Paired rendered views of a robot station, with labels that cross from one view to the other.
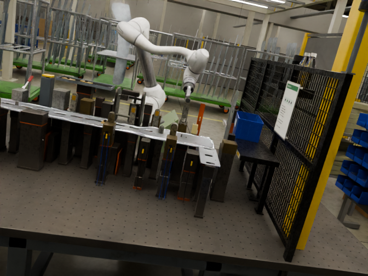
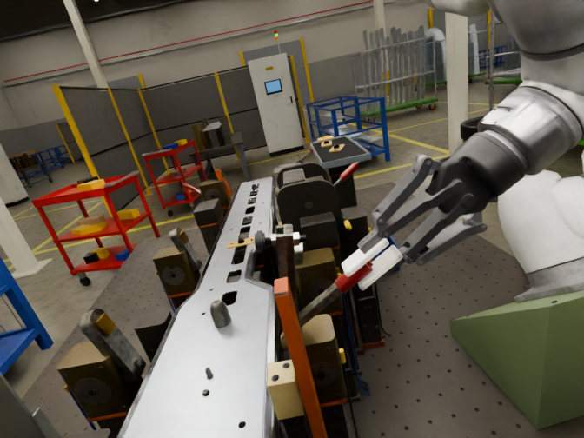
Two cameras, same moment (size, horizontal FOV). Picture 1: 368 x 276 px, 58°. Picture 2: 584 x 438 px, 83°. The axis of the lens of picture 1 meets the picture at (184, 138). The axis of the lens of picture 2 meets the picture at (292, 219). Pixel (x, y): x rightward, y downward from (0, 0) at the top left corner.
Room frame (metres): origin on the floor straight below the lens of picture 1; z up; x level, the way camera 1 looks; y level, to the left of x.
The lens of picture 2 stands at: (2.16, -0.35, 1.38)
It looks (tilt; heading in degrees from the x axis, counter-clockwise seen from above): 22 degrees down; 95
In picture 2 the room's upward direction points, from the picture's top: 13 degrees counter-clockwise
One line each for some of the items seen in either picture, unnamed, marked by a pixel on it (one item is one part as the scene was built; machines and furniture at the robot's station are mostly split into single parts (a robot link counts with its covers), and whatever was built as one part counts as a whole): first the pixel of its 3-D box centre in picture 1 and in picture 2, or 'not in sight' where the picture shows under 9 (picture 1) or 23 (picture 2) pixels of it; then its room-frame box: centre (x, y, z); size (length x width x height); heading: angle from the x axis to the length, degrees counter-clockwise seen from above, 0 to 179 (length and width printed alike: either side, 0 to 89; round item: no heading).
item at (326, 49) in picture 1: (305, 115); not in sight; (4.11, -1.42, 1.00); 1.34 x 0.14 x 2.00; 8
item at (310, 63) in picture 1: (309, 70); not in sight; (1.98, -0.63, 1.53); 0.07 x 0.07 x 0.20
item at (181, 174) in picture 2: not in sight; (179, 176); (0.22, 4.34, 0.49); 0.81 x 0.46 x 0.97; 86
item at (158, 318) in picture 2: (141, 165); (169, 371); (1.75, 0.20, 0.84); 0.10 x 0.05 x 0.29; 3
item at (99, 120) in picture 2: not in sight; (129, 144); (-1.08, 5.77, 1.00); 3.44 x 0.14 x 2.00; 98
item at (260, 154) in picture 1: (245, 138); not in sight; (2.17, -0.41, 1.01); 0.90 x 0.22 x 0.03; 3
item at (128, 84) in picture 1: (119, 57); not in sight; (8.79, 2.08, 0.89); 1.90 x 1.00 x 1.77; 9
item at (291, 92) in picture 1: (287, 109); not in sight; (1.87, -0.54, 1.30); 0.23 x 0.02 x 0.31; 3
